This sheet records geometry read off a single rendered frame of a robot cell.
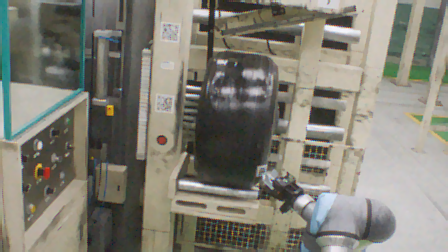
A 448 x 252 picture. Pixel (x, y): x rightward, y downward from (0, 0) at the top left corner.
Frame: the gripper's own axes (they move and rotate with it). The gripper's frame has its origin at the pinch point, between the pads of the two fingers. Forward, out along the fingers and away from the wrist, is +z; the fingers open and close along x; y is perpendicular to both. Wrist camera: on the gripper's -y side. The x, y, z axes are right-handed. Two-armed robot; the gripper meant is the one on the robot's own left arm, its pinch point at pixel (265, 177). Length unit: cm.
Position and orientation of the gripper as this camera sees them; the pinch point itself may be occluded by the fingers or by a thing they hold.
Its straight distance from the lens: 184.4
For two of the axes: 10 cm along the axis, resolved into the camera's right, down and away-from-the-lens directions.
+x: -8.2, 4.0, -4.0
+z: -5.6, -4.5, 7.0
